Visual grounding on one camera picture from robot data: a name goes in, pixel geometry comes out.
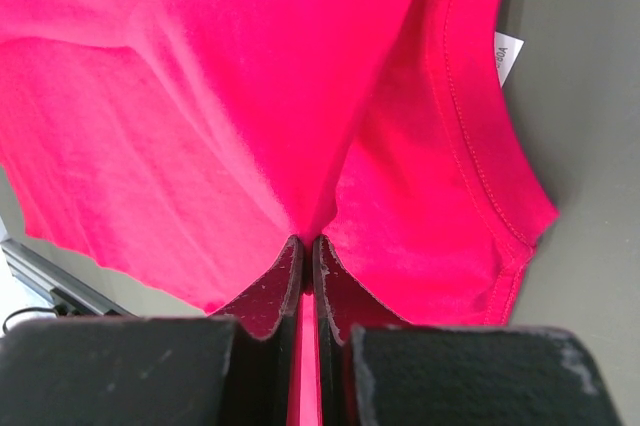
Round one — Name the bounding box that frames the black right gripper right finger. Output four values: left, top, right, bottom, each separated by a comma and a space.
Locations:
312, 236, 620, 425

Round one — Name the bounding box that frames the pink red t shirt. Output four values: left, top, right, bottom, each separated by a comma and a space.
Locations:
0, 0, 560, 426

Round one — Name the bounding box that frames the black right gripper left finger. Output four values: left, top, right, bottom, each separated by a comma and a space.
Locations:
1, 237, 304, 425

